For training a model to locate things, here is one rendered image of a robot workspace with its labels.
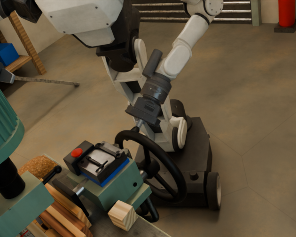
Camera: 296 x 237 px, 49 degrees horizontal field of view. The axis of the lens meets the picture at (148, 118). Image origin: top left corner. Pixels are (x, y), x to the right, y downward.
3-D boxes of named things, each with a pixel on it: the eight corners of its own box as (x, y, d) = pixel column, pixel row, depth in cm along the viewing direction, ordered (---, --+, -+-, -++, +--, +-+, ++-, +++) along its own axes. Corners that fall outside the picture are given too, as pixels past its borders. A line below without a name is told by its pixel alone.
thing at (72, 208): (91, 225, 79) (81, 209, 75) (86, 230, 79) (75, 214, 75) (51, 193, 92) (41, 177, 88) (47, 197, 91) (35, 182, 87)
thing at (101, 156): (129, 161, 84) (123, 146, 81) (99, 190, 79) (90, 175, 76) (98, 145, 93) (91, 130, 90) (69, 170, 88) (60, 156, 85)
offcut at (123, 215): (138, 217, 77) (132, 206, 75) (128, 232, 75) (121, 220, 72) (124, 210, 80) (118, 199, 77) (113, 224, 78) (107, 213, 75)
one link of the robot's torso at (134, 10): (120, 24, 154) (103, -3, 139) (145, 19, 149) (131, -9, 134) (112, 75, 142) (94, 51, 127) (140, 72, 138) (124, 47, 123)
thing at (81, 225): (93, 236, 77) (85, 224, 74) (87, 242, 76) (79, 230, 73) (58, 207, 87) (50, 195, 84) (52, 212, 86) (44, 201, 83)
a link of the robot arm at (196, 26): (179, 51, 119) (207, 11, 123) (198, 51, 111) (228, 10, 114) (162, 30, 113) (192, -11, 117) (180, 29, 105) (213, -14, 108)
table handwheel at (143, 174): (169, 202, 115) (207, 187, 90) (131, 246, 106) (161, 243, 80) (112, 143, 117) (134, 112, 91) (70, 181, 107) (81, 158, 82)
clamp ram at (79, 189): (106, 198, 84) (94, 175, 79) (85, 219, 81) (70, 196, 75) (86, 184, 90) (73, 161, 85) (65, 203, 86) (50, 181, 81)
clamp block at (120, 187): (145, 183, 89) (136, 160, 84) (110, 219, 83) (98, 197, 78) (111, 163, 99) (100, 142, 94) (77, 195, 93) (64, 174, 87)
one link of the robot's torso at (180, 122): (158, 131, 209) (152, 115, 201) (188, 130, 202) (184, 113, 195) (151, 154, 194) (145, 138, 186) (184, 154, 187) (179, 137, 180)
